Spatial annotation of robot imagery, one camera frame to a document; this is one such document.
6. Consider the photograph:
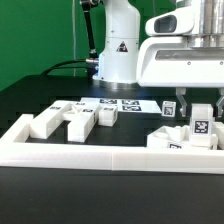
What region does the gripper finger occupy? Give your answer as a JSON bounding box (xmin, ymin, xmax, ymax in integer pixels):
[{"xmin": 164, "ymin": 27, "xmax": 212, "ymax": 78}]
[
  {"xmin": 216, "ymin": 88, "xmax": 224, "ymax": 117},
  {"xmin": 176, "ymin": 87, "xmax": 187, "ymax": 117}
]

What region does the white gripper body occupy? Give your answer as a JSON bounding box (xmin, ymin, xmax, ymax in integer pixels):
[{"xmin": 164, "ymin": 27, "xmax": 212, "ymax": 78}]
[{"xmin": 136, "ymin": 36, "xmax": 224, "ymax": 88}]

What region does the white chair seat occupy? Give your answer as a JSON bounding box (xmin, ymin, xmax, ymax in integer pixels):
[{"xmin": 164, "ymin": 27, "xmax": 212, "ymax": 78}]
[{"xmin": 147, "ymin": 122, "xmax": 224, "ymax": 150}]

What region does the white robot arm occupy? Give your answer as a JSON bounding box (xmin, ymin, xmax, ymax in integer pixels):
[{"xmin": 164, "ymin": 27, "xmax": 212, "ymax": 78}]
[{"xmin": 93, "ymin": 0, "xmax": 224, "ymax": 117}]

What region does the white chair back part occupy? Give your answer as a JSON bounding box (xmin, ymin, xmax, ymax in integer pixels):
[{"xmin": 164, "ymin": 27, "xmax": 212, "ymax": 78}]
[{"xmin": 63, "ymin": 102, "xmax": 100, "ymax": 143}]

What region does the white long chair part left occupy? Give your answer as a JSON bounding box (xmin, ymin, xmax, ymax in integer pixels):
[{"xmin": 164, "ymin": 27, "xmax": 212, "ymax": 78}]
[{"xmin": 30, "ymin": 101, "xmax": 71, "ymax": 139}]

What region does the white tag base sheet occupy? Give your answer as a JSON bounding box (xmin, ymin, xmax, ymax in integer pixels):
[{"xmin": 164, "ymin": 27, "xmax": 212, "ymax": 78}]
[{"xmin": 81, "ymin": 97, "xmax": 161, "ymax": 114}]

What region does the white U-shaped fence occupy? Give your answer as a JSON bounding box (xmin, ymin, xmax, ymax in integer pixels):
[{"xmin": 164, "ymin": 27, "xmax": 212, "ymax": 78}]
[{"xmin": 0, "ymin": 114, "xmax": 224, "ymax": 174}]

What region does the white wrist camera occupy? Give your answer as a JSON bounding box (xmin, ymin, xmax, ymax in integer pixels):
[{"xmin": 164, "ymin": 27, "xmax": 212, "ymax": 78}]
[{"xmin": 145, "ymin": 7, "xmax": 194, "ymax": 36}]

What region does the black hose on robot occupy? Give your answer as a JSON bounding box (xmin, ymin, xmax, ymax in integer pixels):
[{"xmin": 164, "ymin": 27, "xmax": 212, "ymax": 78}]
[{"xmin": 79, "ymin": 0, "xmax": 100, "ymax": 69}]

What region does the black cable on table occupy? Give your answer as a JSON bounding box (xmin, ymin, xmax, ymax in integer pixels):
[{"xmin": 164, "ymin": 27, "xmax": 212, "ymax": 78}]
[{"xmin": 40, "ymin": 59, "xmax": 88, "ymax": 77}]

